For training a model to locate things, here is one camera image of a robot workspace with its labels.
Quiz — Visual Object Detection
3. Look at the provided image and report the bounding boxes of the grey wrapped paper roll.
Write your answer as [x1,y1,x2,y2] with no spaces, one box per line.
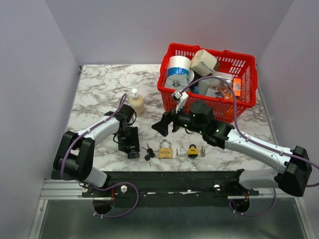
[164,74,188,90]

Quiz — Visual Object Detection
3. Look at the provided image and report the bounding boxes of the yellow black padlock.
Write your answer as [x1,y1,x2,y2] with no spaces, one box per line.
[188,144,198,158]

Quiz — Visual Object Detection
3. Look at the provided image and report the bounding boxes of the white blue paper roll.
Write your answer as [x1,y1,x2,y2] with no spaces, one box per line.
[167,55,191,77]

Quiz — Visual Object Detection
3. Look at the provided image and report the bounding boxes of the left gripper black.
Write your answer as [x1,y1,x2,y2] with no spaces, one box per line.
[117,126,140,154]

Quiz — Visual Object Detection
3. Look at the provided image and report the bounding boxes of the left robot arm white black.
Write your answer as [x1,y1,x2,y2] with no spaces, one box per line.
[53,104,140,197]

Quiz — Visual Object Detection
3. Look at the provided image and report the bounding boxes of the brass padlock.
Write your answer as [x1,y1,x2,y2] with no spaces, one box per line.
[159,139,173,159]

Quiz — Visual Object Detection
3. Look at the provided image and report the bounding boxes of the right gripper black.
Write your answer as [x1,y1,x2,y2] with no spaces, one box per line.
[151,101,205,137]

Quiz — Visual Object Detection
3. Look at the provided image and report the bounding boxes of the silver keys of yellow padlock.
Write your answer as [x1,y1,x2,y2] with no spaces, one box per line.
[200,146,205,157]

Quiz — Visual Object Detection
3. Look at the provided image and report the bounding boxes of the purple cable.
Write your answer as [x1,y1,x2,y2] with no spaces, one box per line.
[179,76,319,187]
[60,93,128,181]

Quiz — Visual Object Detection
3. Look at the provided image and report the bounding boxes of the grey carton box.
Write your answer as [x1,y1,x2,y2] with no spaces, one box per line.
[198,78,220,98]

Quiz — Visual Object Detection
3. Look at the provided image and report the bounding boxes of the orange box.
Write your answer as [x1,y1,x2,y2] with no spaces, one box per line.
[233,77,242,97]

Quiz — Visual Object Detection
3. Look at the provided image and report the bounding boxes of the black mounting rail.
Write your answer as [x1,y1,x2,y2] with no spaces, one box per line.
[82,169,259,208]

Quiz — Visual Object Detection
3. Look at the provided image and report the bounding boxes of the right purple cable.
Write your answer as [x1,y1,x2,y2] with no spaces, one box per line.
[179,76,319,187]

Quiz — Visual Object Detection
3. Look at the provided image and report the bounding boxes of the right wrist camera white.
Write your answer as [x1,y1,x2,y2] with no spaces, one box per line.
[171,90,188,113]

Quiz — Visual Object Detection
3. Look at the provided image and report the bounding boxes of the beige pump lotion bottle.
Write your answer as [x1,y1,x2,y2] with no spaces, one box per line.
[129,88,145,116]

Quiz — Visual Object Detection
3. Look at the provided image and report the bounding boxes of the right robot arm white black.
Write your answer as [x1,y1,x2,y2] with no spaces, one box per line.
[152,101,312,197]

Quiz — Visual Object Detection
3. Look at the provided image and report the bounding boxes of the red plastic shopping basket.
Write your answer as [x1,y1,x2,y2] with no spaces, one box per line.
[157,43,258,123]

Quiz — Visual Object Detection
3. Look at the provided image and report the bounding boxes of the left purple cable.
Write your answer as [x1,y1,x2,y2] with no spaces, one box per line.
[60,93,128,181]

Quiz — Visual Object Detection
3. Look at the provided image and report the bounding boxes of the silver can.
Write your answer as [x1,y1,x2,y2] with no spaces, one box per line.
[222,79,233,87]

